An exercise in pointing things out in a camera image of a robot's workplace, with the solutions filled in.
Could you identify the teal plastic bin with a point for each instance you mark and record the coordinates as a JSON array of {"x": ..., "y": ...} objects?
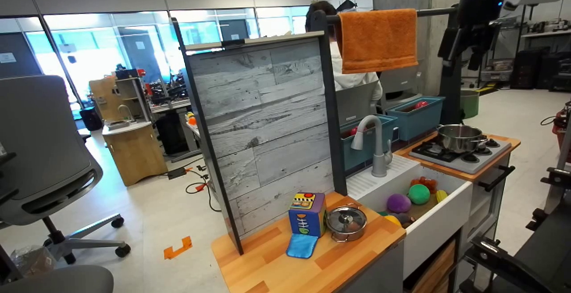
[
  {"x": 419, "y": 121},
  {"x": 368, "y": 150}
]

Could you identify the white toy kitchen sink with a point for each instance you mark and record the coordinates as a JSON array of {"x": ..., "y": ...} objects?
[{"x": 437, "y": 230}]

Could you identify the clear plastic bag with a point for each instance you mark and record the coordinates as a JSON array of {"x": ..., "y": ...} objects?
[{"x": 33, "y": 259}]

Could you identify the cluttered desk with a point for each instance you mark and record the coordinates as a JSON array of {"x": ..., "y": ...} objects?
[{"x": 171, "y": 105}]

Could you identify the yellow corn toy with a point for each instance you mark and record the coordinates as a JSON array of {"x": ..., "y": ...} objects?
[{"x": 441, "y": 196}]

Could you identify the green bin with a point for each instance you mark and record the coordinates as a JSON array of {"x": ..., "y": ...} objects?
[{"x": 469, "y": 105}]

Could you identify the green plush ball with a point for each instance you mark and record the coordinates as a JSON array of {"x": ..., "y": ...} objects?
[{"x": 419, "y": 194}]

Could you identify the metal shelf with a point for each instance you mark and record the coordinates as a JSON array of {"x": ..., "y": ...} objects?
[{"x": 546, "y": 34}]

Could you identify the red fire extinguisher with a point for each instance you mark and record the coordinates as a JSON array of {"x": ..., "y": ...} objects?
[{"x": 563, "y": 125}]

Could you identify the small steel pot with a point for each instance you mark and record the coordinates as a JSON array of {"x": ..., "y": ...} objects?
[{"x": 345, "y": 226}]

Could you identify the purple plush toy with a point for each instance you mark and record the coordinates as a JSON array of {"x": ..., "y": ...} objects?
[{"x": 398, "y": 204}]

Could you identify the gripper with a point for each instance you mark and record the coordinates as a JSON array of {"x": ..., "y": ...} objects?
[{"x": 478, "y": 10}]

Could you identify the brown plush toy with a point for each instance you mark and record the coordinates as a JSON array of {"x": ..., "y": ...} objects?
[{"x": 405, "y": 218}]

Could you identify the grey office chair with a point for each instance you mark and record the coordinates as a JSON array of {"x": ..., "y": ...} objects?
[{"x": 40, "y": 150}]

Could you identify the large steel pot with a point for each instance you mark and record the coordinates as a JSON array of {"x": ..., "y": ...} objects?
[{"x": 459, "y": 139}]

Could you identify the colourful square fabric toy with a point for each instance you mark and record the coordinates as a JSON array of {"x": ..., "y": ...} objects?
[{"x": 308, "y": 217}]

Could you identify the yellow plush toy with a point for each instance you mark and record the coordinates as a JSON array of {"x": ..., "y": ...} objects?
[{"x": 392, "y": 220}]

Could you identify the grey chair seat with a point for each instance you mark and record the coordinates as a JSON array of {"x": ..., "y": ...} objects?
[{"x": 58, "y": 280}]

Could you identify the grey toy stove burners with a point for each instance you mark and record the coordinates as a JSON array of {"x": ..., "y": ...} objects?
[{"x": 473, "y": 161}]

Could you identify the wooden toy kitchen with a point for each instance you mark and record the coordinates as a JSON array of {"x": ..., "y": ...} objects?
[{"x": 134, "y": 150}]

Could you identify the person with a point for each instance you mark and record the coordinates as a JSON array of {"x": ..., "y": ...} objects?
[{"x": 352, "y": 79}]

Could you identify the grey toy kitchen tap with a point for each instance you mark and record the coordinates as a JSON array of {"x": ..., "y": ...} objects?
[{"x": 379, "y": 150}]

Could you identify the orange towel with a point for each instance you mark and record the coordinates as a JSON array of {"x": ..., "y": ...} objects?
[{"x": 378, "y": 39}]

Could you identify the orange red plush toy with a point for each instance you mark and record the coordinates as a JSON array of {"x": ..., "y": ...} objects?
[{"x": 426, "y": 182}]

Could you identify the black towel rod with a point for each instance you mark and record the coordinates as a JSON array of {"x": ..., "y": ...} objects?
[{"x": 435, "y": 12}]

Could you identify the small steel pot lid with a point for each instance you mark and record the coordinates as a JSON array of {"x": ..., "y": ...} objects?
[{"x": 346, "y": 219}]

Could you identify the stack of black cases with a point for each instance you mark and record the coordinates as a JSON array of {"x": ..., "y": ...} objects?
[{"x": 535, "y": 70}]

